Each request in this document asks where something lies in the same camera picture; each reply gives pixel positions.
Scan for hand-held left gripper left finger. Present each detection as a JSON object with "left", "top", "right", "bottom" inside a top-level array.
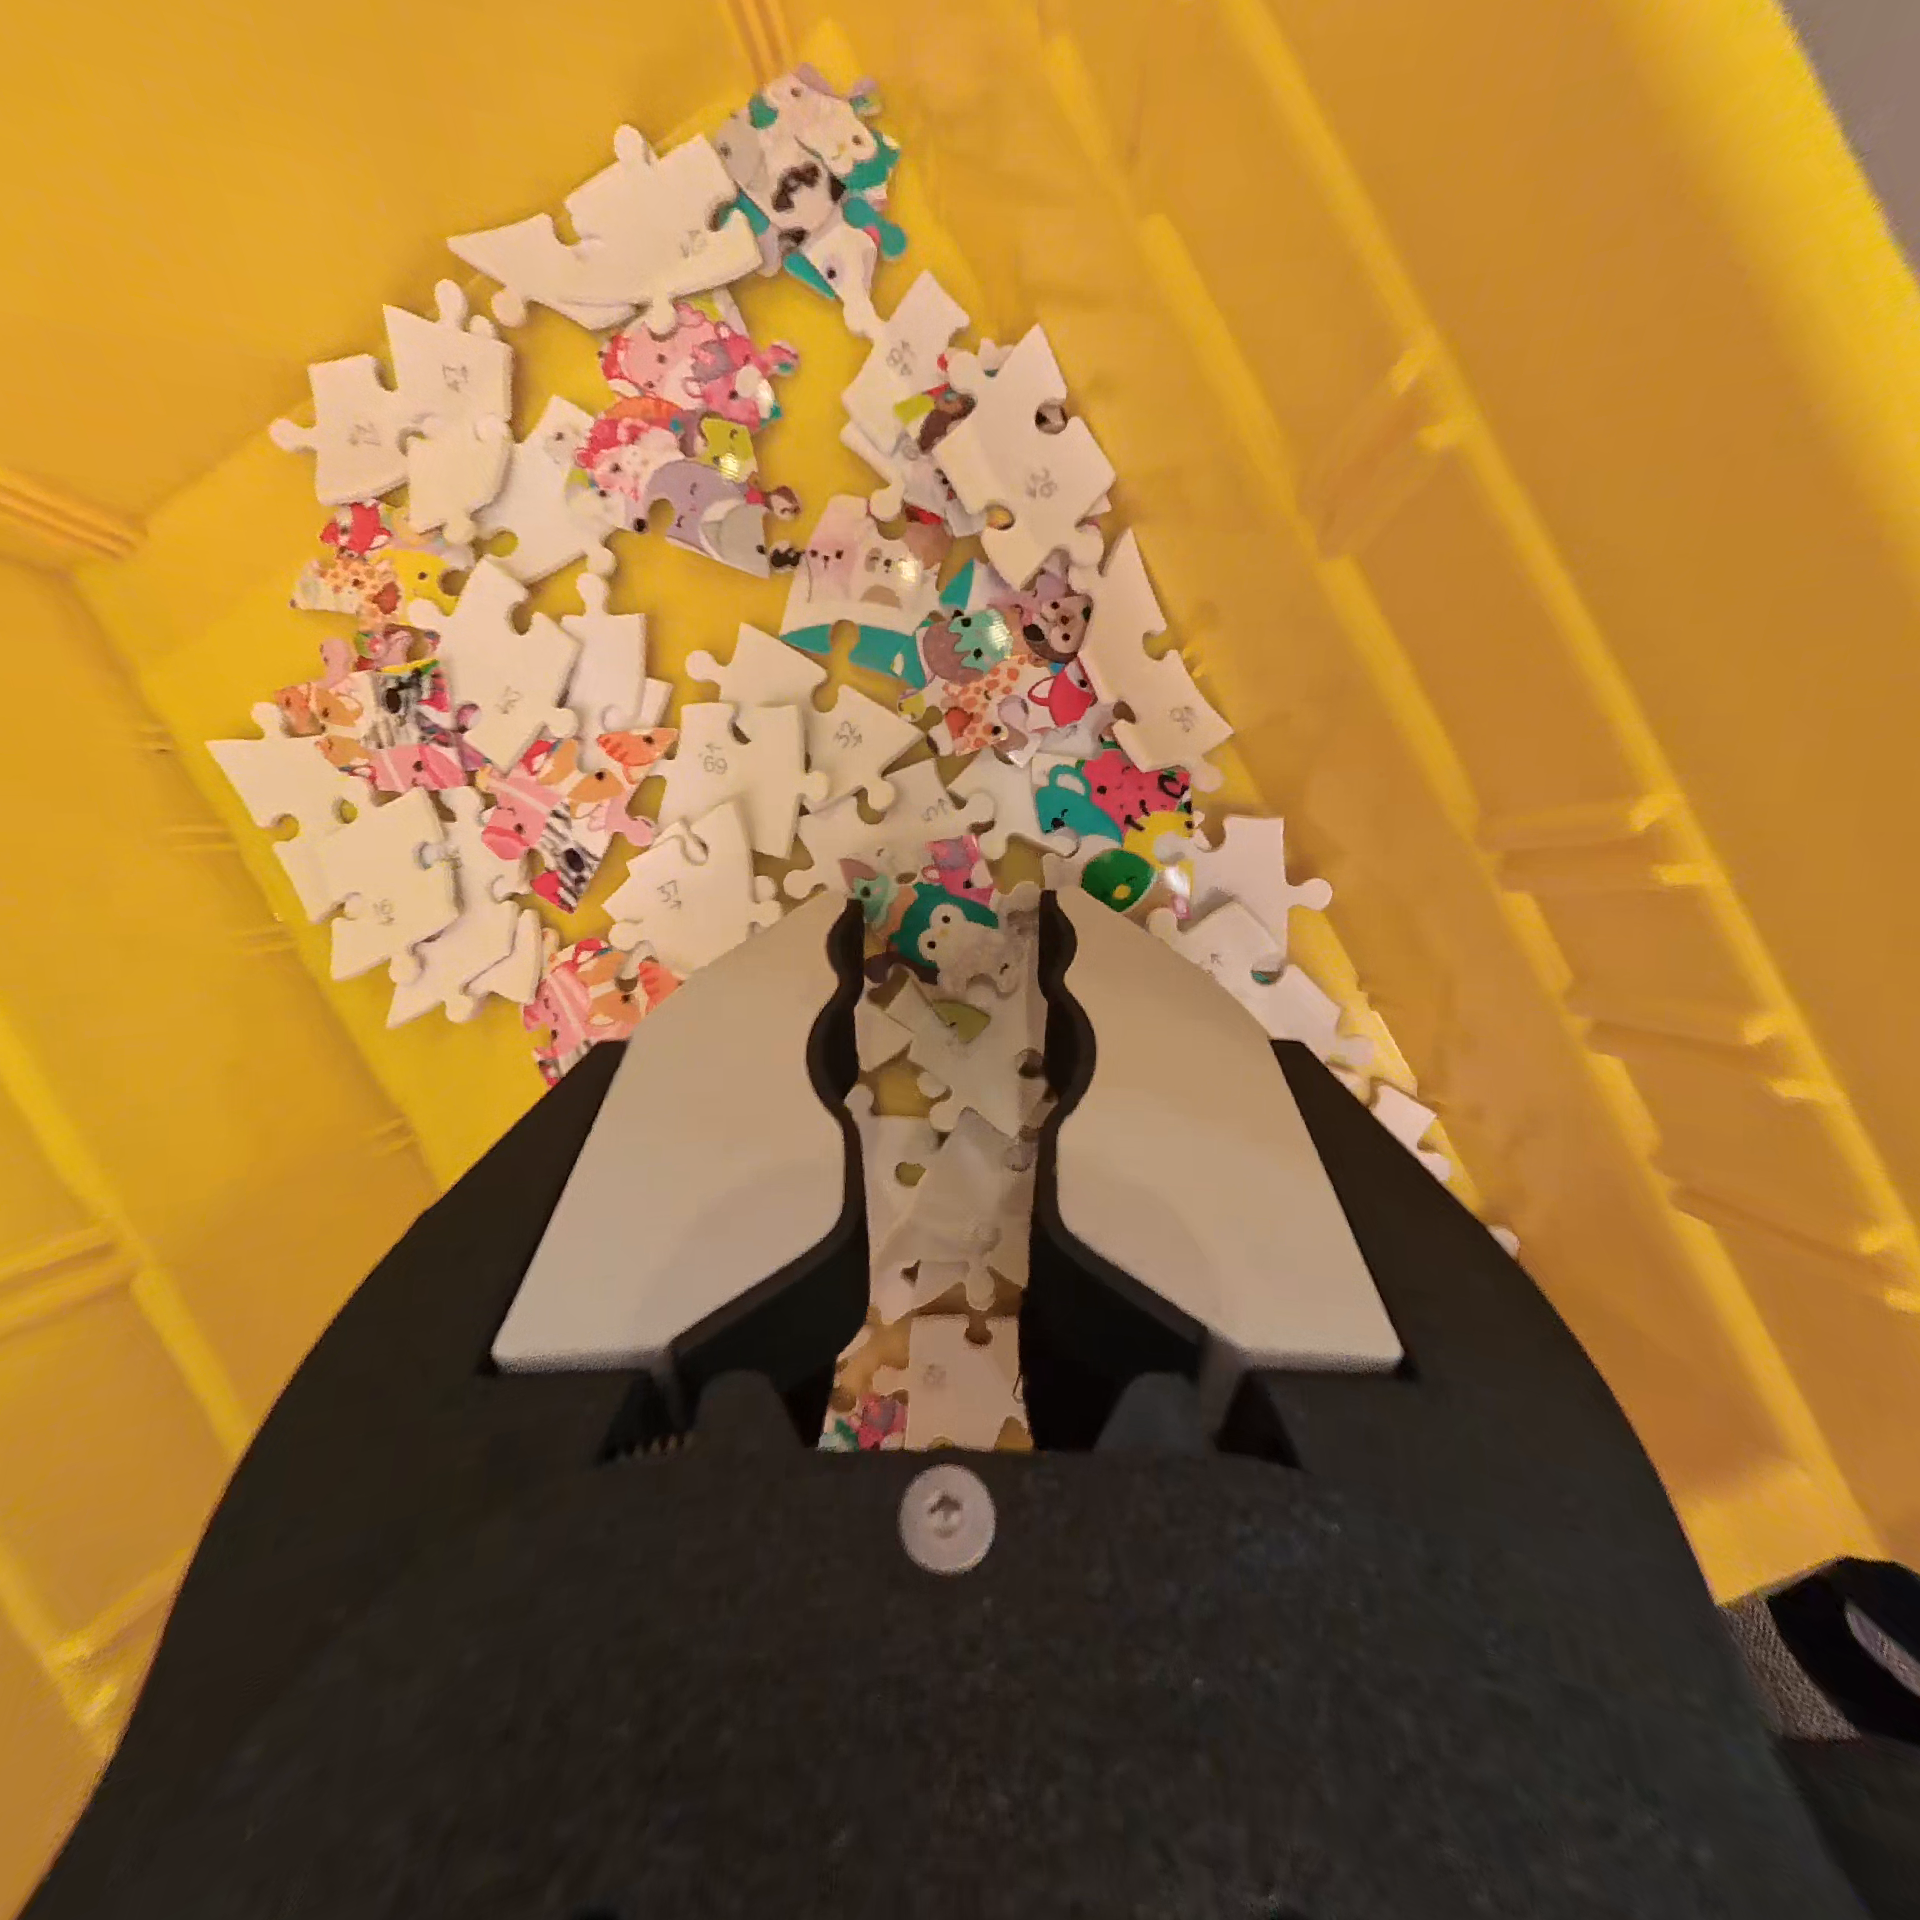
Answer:
[{"left": 492, "top": 891, "right": 874, "bottom": 1449}]

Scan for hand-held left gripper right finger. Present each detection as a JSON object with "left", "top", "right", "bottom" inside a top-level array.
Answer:
[{"left": 1025, "top": 887, "right": 1403, "bottom": 1449}]

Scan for pile of puzzle pieces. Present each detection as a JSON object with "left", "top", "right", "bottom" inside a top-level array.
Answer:
[{"left": 201, "top": 60, "right": 1525, "bottom": 1454}]

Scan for yellow plastic bin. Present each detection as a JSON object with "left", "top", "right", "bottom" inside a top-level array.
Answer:
[{"left": 0, "top": 0, "right": 1920, "bottom": 1787}]

